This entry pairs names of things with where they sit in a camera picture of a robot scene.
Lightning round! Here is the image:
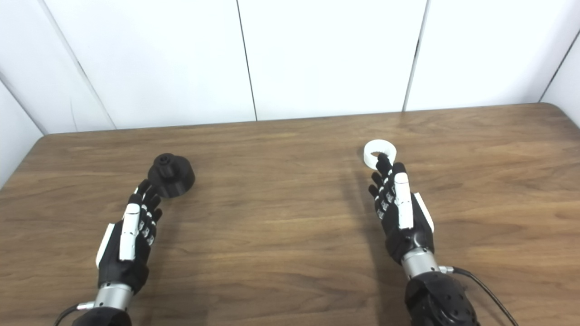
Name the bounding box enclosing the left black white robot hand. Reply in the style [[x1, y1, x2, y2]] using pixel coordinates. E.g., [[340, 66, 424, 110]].
[[96, 179, 163, 294]]

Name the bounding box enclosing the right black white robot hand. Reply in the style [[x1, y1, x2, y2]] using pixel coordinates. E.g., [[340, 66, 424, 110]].
[[368, 153, 435, 265]]

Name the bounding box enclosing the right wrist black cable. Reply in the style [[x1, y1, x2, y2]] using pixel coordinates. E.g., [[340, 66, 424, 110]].
[[439, 265, 520, 326]]

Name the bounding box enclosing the white plastic ring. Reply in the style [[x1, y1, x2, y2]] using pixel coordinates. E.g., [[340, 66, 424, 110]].
[[363, 139, 397, 171]]

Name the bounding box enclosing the round black plastic part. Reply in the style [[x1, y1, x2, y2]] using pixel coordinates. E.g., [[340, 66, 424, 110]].
[[148, 153, 196, 198]]

